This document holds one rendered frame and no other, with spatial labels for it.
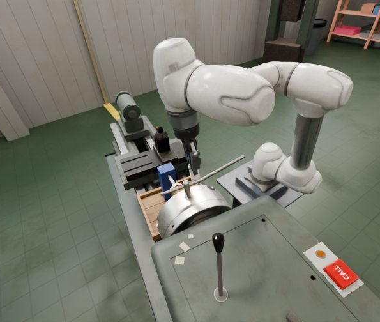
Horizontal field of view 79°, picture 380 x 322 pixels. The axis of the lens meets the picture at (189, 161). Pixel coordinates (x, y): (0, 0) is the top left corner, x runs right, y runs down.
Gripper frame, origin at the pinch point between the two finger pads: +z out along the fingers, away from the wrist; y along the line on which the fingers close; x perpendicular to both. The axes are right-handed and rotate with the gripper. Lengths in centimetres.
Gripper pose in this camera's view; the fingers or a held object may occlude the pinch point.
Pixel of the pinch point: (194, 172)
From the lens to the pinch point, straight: 78.3
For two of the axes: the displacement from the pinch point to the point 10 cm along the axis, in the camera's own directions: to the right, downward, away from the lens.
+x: -9.4, 3.2, -1.4
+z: 1.4, 7.2, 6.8
